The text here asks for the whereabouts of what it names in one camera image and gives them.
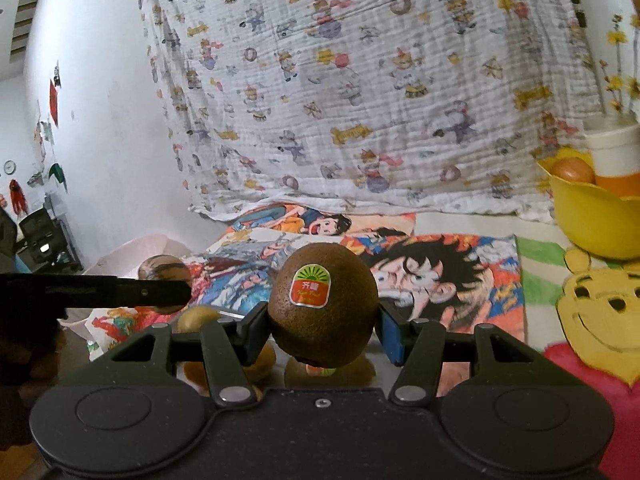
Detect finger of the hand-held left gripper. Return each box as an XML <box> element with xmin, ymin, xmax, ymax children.
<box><xmin>0</xmin><ymin>273</ymin><xmax>193</xmax><ymax>308</ymax></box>

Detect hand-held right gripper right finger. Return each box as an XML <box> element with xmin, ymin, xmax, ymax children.
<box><xmin>374</xmin><ymin>302</ymin><xmax>571</xmax><ymax>407</ymax></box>

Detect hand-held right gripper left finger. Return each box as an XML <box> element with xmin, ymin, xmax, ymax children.
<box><xmin>70</xmin><ymin>301</ymin><xmax>273</xmax><ymax>407</ymax></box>

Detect brown kiwi with sticker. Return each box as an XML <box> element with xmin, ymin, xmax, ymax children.
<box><xmin>268</xmin><ymin>241</ymin><xmax>380</xmax><ymax>368</ymax></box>

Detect green pear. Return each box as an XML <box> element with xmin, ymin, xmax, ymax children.
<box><xmin>177</xmin><ymin>306</ymin><xmax>222</xmax><ymax>334</ymax></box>

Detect spotted round fruit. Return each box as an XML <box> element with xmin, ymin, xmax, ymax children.
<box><xmin>137</xmin><ymin>255</ymin><xmax>194</xmax><ymax>315</ymax></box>

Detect pink plastic tub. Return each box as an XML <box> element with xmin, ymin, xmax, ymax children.
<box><xmin>60</xmin><ymin>234</ymin><xmax>193</xmax><ymax>333</ymax></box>

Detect cartoon printed blanket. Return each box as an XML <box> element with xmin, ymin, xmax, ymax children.
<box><xmin>87</xmin><ymin>200</ymin><xmax>527</xmax><ymax>362</ymax></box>

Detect yellow bear blanket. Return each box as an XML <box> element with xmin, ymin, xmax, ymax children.
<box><xmin>515</xmin><ymin>232</ymin><xmax>640</xmax><ymax>480</ymax></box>

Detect yellow bowl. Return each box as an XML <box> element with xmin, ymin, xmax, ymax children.
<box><xmin>536</xmin><ymin>146</ymin><xmax>640</xmax><ymax>261</ymax></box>

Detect red round fruit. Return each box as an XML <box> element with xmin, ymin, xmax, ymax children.
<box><xmin>552</xmin><ymin>157</ymin><xmax>597</xmax><ymax>185</ymax></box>

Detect white printed cloth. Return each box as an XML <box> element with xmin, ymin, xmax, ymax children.
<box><xmin>131</xmin><ymin>0</ymin><xmax>603</xmax><ymax>222</ymax></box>

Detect white and orange cup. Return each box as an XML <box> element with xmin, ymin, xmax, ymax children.
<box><xmin>582</xmin><ymin>121</ymin><xmax>640</xmax><ymax>199</ymax></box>

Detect slatted window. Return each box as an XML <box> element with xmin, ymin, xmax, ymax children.
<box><xmin>9</xmin><ymin>0</ymin><xmax>55</xmax><ymax>57</ymax></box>

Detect yellow flowers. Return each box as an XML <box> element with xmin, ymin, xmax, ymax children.
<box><xmin>596</xmin><ymin>9</ymin><xmax>640</xmax><ymax>117</ymax></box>

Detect red wall decoration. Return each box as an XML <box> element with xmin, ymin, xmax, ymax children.
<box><xmin>7</xmin><ymin>179</ymin><xmax>32</xmax><ymax>219</ymax></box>

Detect green wall decoration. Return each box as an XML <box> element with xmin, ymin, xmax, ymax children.
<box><xmin>47</xmin><ymin>162</ymin><xmax>69</xmax><ymax>194</ymax></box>

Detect red wall sticker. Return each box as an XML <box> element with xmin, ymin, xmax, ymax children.
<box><xmin>48</xmin><ymin>61</ymin><xmax>62</xmax><ymax>129</ymax></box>

